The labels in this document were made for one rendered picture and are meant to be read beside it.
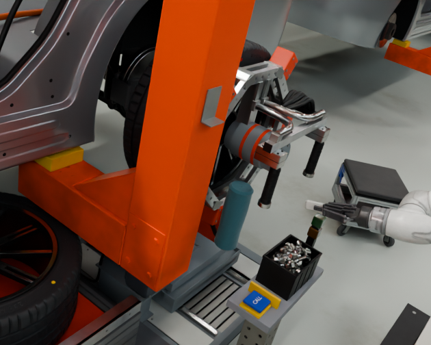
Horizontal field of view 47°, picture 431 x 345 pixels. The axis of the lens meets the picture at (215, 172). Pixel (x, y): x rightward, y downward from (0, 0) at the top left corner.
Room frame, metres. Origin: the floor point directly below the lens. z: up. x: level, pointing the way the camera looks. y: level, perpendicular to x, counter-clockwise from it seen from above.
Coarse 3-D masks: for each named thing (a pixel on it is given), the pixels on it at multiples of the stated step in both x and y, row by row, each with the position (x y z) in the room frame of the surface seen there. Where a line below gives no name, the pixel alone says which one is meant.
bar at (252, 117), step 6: (264, 84) 1.69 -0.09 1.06; (246, 90) 1.67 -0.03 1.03; (252, 90) 1.66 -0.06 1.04; (246, 96) 1.67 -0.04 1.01; (252, 96) 1.66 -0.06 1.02; (246, 102) 1.67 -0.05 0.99; (240, 108) 1.68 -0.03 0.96; (246, 108) 1.67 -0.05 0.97; (240, 114) 1.67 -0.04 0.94; (246, 114) 1.66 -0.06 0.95; (252, 114) 1.67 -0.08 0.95; (240, 120) 1.67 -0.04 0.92; (246, 120) 1.66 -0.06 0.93; (252, 120) 1.68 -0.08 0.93
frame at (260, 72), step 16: (256, 64) 1.71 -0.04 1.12; (272, 64) 1.76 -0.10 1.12; (240, 80) 1.57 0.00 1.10; (256, 80) 1.62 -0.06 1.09; (272, 80) 1.83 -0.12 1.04; (240, 96) 1.55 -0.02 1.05; (272, 96) 1.88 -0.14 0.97; (240, 176) 1.79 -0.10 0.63; (208, 192) 1.51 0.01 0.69; (224, 192) 1.71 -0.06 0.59
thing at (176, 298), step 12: (228, 252) 1.93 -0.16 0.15; (216, 264) 1.81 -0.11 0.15; (228, 264) 1.86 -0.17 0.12; (204, 276) 1.71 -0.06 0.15; (216, 276) 1.78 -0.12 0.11; (180, 288) 1.60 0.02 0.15; (192, 288) 1.61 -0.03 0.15; (156, 300) 1.54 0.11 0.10; (168, 300) 1.52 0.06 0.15; (180, 300) 1.54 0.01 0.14
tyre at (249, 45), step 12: (252, 48) 1.73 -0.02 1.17; (264, 48) 1.82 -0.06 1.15; (240, 60) 1.67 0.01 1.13; (252, 60) 1.75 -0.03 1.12; (264, 60) 1.82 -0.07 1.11; (144, 72) 1.59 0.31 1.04; (144, 84) 1.56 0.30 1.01; (132, 96) 1.55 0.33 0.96; (144, 96) 1.54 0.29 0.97; (132, 108) 1.53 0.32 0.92; (144, 108) 1.51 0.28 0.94; (132, 120) 1.52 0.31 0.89; (264, 120) 1.95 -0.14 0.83; (132, 132) 1.52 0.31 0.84; (132, 144) 1.52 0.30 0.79; (132, 156) 1.53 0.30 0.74; (240, 168) 1.87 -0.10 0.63; (228, 180) 1.80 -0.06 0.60
